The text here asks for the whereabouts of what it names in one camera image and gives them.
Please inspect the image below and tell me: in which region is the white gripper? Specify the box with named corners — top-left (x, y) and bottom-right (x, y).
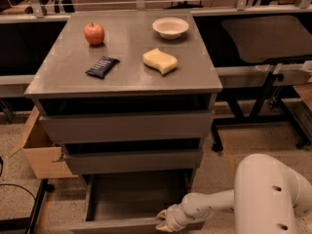
top-left (156, 204), bottom-right (194, 233)

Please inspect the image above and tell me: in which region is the grey bottom drawer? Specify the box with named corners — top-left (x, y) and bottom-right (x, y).
top-left (72, 171), bottom-right (188, 234)

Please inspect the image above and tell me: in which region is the grey drawer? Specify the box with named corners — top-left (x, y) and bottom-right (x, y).
top-left (72, 171), bottom-right (188, 234)
top-left (40, 111), bottom-right (213, 143)
top-left (64, 149), bottom-right (203, 175)

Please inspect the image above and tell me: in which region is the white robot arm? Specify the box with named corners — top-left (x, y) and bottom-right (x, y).
top-left (156, 154), bottom-right (312, 234)

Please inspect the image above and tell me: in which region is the grey middle drawer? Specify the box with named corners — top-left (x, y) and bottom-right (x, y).
top-left (64, 149), bottom-right (203, 175)

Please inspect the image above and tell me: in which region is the grey top drawer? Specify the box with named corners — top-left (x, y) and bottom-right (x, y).
top-left (40, 111), bottom-right (213, 143)

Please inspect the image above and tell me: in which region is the grey drawer cabinet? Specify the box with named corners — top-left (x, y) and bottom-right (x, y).
top-left (23, 10), bottom-right (224, 234)

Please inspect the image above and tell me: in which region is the black stand base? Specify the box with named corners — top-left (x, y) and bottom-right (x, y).
top-left (0, 178), bottom-right (56, 234)

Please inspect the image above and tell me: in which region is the cardboard box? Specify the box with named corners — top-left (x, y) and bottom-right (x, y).
top-left (10, 106), bottom-right (75, 178)

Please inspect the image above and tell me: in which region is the yellow sponge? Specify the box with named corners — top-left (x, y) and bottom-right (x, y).
top-left (142, 48), bottom-right (177, 75)

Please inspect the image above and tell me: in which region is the dark blue snack bag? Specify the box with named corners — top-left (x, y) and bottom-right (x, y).
top-left (86, 56), bottom-right (120, 79)

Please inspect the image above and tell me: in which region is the white bowl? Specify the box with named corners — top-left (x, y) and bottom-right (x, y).
top-left (152, 18), bottom-right (189, 40)

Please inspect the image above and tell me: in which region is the red apple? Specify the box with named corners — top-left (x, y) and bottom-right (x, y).
top-left (84, 22), bottom-right (105, 46)

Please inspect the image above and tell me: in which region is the metal railing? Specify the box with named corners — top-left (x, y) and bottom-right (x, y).
top-left (0, 0), bottom-right (312, 24)

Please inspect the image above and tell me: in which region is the black metal table frame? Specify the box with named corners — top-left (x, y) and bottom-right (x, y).
top-left (211, 63), bottom-right (311, 152)

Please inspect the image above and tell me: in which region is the black cable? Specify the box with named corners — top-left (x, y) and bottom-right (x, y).
top-left (0, 155), bottom-right (37, 203)

